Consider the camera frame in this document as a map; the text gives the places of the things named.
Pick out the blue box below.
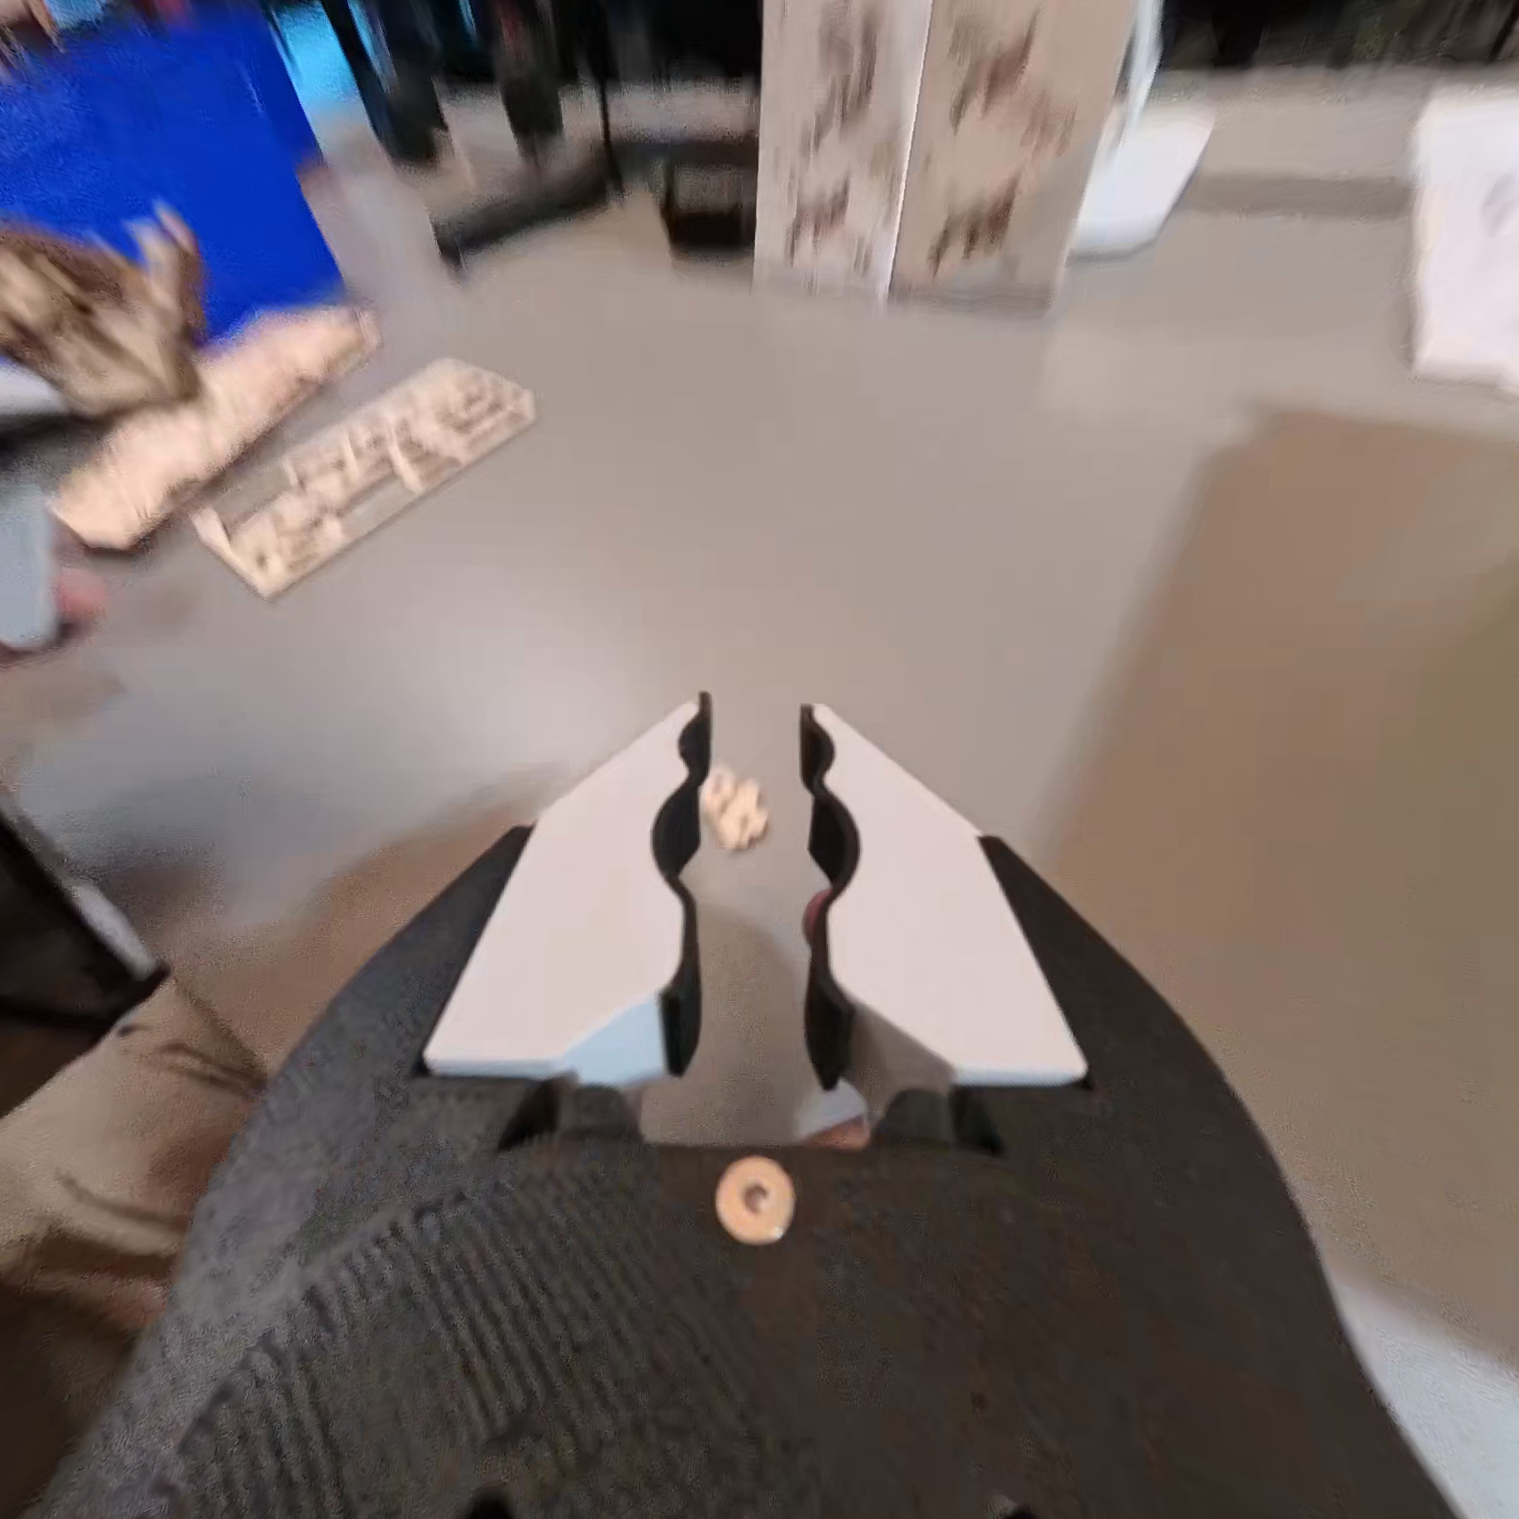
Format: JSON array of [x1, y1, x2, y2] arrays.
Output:
[[0, 0, 348, 349]]

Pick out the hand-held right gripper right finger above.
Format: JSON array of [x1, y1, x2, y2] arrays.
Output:
[[797, 702, 1088, 1091]]

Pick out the person's olive clothing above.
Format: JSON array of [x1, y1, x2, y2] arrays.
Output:
[[0, 978, 267, 1519]]

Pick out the grey desk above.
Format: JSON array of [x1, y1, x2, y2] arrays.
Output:
[[0, 60, 1519, 1342]]

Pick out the wooden part sheet with cutouts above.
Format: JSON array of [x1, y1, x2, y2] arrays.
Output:
[[193, 356, 538, 597]]

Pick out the stacked wooden part sheets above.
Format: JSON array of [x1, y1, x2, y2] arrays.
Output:
[[50, 309, 383, 555]]

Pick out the illustrated instruction booklet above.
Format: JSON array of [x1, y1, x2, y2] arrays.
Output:
[[750, 0, 1137, 315]]

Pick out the wooden puzzle model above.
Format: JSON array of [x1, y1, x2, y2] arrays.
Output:
[[0, 203, 213, 420]]

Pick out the white stand base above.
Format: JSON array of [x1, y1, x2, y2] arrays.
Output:
[[1064, 107, 1218, 260]]

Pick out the small light wooden puzzle piece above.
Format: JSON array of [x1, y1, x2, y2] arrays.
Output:
[[699, 765, 772, 854]]

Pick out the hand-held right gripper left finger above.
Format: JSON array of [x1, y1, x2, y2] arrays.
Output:
[[423, 691, 715, 1089]]

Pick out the black power adapter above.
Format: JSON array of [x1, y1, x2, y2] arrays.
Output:
[[426, 125, 627, 273]]

